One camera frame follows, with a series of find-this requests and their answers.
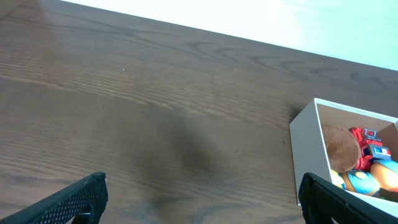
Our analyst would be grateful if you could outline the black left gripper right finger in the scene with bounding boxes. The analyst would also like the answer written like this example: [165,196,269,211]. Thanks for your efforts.
[298,172,397,224]

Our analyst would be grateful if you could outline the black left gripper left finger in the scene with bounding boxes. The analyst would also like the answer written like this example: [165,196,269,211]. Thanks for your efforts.
[1,172,108,224]

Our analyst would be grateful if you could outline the yellow patterned ball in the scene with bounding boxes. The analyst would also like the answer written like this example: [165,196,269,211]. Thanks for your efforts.
[331,170,346,190]

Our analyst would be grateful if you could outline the brown plush toy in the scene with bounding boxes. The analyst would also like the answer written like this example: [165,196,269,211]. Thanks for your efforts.
[321,123,362,173]

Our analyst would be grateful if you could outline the white cardboard box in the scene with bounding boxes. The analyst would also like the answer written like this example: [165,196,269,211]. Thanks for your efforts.
[289,98,397,217]

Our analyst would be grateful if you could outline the orange blue duck toy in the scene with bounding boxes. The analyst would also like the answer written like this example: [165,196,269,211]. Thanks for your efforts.
[341,159,397,196]

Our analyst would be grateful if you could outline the red toy fire truck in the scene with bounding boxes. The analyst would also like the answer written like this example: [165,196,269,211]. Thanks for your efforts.
[349,128,392,172]

